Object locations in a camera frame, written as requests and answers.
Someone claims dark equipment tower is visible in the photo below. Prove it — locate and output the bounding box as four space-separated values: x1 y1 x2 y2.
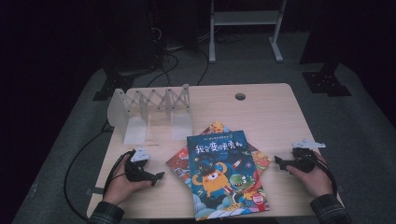
99 0 164 76

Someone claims blue monster picture book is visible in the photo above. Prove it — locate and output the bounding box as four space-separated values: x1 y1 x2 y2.
186 130 271 221

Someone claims colourful animal faces picture book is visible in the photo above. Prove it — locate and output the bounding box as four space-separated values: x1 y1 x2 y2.
165 120 272 190

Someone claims black cable bundle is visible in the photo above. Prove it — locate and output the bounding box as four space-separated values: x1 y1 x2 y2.
214 31 246 45

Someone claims white expandable metal book rack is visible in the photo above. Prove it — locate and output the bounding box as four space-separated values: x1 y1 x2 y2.
106 83 194 146

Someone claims hand-held gripper black cable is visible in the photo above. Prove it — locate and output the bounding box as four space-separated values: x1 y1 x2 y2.
64 119 135 220
298 148 339 195

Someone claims right hand-held gripper black cable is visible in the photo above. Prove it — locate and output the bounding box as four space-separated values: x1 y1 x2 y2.
298 148 339 195

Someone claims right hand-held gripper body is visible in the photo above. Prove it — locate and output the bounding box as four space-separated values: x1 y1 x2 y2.
288 138 326 174

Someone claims white metal stand frame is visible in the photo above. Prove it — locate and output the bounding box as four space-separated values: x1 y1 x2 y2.
208 0 288 64

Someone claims black floor cable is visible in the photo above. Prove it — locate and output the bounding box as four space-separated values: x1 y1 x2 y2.
195 48 211 87
146 50 180 88

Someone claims black stand base plate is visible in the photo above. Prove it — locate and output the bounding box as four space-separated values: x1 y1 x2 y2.
302 62 353 97
92 73 134 101

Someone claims person's left hand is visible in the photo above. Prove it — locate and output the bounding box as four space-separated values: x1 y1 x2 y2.
102 153 153 206

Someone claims person's right hand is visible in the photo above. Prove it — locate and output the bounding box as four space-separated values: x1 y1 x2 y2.
285 152 334 199

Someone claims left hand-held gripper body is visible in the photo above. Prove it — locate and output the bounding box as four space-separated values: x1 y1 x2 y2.
124 147 153 183

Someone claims left hand-held gripper black cable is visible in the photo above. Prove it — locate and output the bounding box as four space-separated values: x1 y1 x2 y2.
64 119 135 220

